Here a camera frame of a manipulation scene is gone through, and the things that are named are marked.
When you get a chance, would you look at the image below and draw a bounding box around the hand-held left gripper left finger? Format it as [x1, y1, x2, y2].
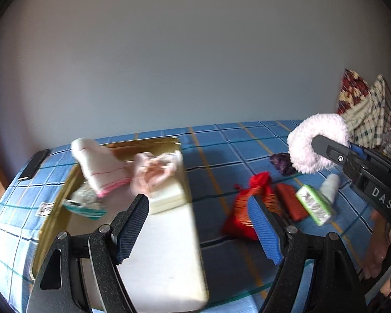
[24, 193, 150, 313]

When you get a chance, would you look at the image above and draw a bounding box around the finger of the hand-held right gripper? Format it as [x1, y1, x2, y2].
[311, 135, 357, 170]
[349, 142, 391, 177]

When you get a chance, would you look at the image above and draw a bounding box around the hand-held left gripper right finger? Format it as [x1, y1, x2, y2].
[247, 195, 369, 313]

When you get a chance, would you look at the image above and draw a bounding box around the white fluffy scrunchie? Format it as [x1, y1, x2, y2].
[287, 113, 350, 174]

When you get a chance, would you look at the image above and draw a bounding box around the red embroidered pouch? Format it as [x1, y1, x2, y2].
[222, 172, 281, 240]

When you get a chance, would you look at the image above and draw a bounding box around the white bandage roll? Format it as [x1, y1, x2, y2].
[319, 173, 341, 203]

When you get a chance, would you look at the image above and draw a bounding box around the red stick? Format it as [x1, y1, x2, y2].
[275, 183, 310, 221]

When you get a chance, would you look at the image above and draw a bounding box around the white foam sponge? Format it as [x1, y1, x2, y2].
[148, 178, 185, 214]

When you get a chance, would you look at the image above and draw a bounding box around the gold metal tin box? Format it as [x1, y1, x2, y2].
[29, 137, 211, 311]

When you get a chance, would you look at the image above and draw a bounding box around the dark purple velvet scrunchie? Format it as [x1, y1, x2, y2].
[270, 153, 297, 176]

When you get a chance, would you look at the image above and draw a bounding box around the green and white box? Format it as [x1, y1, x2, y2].
[295, 184, 333, 225]

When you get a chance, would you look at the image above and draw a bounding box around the pink drawstring bag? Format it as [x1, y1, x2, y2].
[130, 152, 180, 199]

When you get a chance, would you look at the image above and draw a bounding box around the cotton swab packet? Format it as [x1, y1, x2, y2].
[63, 186, 108, 219]

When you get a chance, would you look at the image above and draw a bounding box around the white knitted sock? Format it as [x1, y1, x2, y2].
[71, 138, 131, 198]

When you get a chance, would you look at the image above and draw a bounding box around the person's right hand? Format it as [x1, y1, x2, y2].
[360, 210, 391, 287]

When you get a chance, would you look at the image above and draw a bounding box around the beige plaid cloth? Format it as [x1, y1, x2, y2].
[344, 74, 391, 152]

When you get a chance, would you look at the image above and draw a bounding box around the red floral cloth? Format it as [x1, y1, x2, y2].
[336, 68, 372, 115]

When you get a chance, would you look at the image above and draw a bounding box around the white cloth label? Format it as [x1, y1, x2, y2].
[39, 200, 57, 217]

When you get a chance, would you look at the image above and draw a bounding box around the blue plaid tablecloth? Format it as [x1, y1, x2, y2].
[0, 119, 378, 313]

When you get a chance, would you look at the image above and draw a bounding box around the black phone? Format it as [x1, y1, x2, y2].
[19, 149, 51, 180]

